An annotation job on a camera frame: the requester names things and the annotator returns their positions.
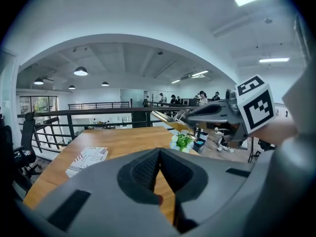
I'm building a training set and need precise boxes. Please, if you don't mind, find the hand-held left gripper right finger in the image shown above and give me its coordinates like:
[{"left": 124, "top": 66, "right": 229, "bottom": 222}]
[{"left": 159, "top": 148, "right": 255, "bottom": 237}]

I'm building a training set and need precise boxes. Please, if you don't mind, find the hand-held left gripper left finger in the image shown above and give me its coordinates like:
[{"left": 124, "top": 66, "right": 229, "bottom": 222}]
[{"left": 34, "top": 148, "right": 181, "bottom": 237}]

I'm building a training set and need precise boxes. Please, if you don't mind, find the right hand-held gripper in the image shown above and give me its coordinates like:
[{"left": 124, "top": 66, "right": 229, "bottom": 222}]
[{"left": 185, "top": 74, "right": 277, "bottom": 149}]

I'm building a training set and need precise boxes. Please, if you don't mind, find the brown object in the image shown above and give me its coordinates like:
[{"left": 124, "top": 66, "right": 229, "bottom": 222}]
[{"left": 151, "top": 110, "right": 198, "bottom": 136}]

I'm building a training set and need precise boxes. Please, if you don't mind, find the person's right forearm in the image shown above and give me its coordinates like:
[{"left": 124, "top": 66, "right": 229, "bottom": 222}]
[{"left": 251, "top": 118, "right": 299, "bottom": 147}]

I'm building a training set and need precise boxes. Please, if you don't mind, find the dark blue box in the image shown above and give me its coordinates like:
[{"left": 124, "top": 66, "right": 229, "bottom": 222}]
[{"left": 193, "top": 132, "right": 209, "bottom": 154}]

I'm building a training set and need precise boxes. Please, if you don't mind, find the striped printed book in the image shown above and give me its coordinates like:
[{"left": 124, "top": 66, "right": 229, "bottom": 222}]
[{"left": 65, "top": 146, "right": 109, "bottom": 178}]

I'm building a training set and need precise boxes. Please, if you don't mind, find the small green potted plant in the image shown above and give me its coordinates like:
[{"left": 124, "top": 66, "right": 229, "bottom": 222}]
[{"left": 170, "top": 133, "right": 195, "bottom": 154}]

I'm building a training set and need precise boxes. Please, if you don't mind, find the wooden table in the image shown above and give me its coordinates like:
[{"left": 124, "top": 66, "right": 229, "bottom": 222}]
[{"left": 23, "top": 126, "right": 200, "bottom": 225}]

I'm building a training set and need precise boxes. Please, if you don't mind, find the person's grey shirt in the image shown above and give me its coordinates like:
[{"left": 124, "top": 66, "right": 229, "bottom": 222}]
[{"left": 249, "top": 58, "right": 316, "bottom": 237}]

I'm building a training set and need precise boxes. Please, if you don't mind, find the frosted glass partition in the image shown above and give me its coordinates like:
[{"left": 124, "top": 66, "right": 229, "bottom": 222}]
[{"left": 120, "top": 89, "right": 145, "bottom": 108}]

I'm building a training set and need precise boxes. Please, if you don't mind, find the black metal railing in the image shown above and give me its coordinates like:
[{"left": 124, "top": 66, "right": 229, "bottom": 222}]
[
  {"left": 68, "top": 101, "right": 131, "bottom": 110},
  {"left": 17, "top": 106, "right": 199, "bottom": 153}
]

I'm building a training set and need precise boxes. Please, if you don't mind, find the black office chair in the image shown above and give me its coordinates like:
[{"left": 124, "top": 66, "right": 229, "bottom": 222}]
[{"left": 13, "top": 112, "right": 43, "bottom": 180}]

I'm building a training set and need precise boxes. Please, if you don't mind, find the glass window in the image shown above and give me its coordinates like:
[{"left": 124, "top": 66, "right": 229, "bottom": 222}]
[{"left": 19, "top": 95, "right": 58, "bottom": 115}]

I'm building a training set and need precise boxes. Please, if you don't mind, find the black cable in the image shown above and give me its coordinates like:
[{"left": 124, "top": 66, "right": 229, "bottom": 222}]
[{"left": 247, "top": 137, "right": 261, "bottom": 163}]

